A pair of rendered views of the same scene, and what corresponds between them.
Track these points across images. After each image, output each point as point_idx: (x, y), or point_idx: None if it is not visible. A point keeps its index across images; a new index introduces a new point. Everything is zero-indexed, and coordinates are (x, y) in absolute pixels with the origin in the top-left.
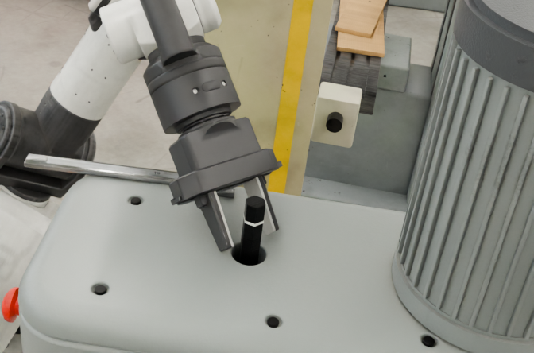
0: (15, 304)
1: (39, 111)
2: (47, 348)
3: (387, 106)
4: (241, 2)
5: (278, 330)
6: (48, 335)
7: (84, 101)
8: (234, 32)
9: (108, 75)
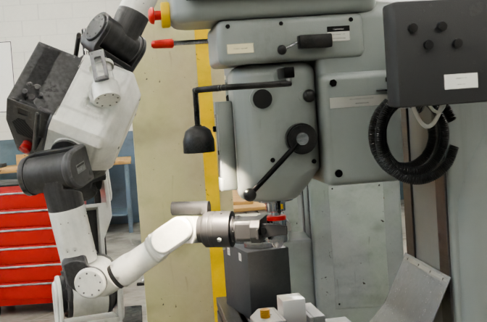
0: (154, 11)
1: (115, 18)
2: None
3: None
4: (164, 133)
5: None
6: None
7: (140, 3)
8: (163, 157)
9: None
